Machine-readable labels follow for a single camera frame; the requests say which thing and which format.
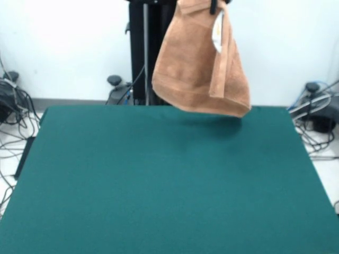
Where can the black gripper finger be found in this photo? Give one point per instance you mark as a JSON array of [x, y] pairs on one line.
[[212, 7]]

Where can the dark green table cloth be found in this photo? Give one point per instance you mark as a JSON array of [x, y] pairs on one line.
[[79, 185]]

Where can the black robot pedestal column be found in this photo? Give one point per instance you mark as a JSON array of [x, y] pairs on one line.
[[137, 53]]

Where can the gray floor leg black knob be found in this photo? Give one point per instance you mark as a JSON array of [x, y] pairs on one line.
[[6, 105], [317, 116]]

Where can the gray pedestal foot black knob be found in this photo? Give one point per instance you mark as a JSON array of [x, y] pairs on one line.
[[116, 90]]

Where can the tan terry towel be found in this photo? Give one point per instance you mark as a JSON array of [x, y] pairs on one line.
[[190, 66]]

